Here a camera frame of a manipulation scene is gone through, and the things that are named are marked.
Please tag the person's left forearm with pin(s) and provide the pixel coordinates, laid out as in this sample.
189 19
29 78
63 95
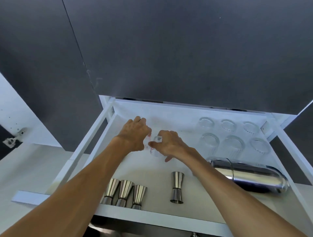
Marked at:
73 190

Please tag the smooth clear drinking glass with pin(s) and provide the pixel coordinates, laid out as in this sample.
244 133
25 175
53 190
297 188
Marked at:
209 144
206 122

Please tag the person's left fingers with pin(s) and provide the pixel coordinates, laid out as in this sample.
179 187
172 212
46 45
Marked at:
144 128

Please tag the white flat bar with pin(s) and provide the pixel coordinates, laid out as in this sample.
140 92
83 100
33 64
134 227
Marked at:
29 197

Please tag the person's right thumb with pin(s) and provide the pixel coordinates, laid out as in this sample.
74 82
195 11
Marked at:
169 158

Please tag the dark grey cabinet door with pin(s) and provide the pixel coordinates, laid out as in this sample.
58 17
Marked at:
183 48
36 61

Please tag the metal cabinet hinge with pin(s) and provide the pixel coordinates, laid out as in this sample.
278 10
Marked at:
13 139

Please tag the small clear measuring glass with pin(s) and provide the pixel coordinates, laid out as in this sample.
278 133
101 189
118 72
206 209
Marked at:
153 149

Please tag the white cabinet side panel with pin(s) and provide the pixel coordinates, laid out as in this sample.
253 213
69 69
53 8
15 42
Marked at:
22 109

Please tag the ribbed clear drinking glass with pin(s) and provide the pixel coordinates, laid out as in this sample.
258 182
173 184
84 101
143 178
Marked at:
228 125
259 146
251 127
232 146

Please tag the steel jigger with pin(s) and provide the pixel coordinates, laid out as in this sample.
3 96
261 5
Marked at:
177 185
139 196
111 189
124 193

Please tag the steel cocktail shaker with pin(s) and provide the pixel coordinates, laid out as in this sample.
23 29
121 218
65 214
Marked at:
254 175

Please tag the person's right hand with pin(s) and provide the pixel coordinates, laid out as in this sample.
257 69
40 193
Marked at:
171 145

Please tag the white pull-out drawer frame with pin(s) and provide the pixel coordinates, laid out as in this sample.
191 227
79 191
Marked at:
151 215

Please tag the steel sink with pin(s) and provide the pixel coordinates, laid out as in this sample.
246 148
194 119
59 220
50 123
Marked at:
146 230

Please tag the white drawer liner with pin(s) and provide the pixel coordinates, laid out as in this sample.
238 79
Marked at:
146 171

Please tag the person's right forearm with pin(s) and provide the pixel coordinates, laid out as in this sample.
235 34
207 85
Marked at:
234 202

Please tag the person's left hand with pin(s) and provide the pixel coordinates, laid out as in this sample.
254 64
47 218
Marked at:
132 133

